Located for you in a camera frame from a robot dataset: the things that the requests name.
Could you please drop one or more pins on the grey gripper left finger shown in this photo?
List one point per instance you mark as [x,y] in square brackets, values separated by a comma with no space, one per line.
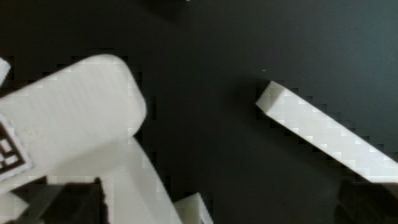
[63,203]

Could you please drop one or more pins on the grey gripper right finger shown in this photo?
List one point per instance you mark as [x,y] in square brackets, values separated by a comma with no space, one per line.
[367,204]

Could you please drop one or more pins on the white chair back frame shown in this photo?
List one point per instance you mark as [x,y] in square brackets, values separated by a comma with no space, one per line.
[70,120]

